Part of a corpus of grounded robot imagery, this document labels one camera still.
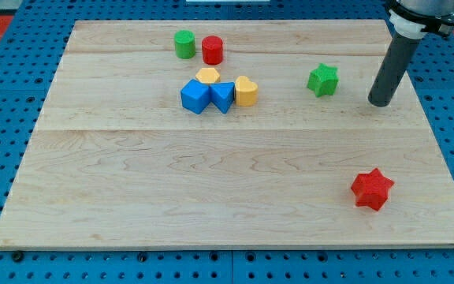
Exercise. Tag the green cylinder block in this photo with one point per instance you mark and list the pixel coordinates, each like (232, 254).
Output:
(184, 42)

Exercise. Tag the blue triangle block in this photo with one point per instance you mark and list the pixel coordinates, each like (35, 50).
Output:
(222, 95)

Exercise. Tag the blue cube block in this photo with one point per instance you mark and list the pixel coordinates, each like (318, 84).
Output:
(195, 96)

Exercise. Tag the yellow heart block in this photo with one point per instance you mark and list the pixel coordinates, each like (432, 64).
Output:
(246, 92)

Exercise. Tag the green star block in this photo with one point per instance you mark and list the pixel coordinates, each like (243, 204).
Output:
(323, 80)

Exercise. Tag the red cylinder block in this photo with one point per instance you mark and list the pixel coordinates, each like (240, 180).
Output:
(212, 50)

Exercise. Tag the red star block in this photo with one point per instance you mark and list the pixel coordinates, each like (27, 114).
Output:
(371, 189)

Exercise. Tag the yellow hexagon block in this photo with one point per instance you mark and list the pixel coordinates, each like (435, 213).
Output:
(208, 76)

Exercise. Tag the wooden board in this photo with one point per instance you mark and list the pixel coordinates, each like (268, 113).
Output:
(115, 163)

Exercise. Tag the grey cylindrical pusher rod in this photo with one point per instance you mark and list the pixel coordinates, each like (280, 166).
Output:
(394, 65)

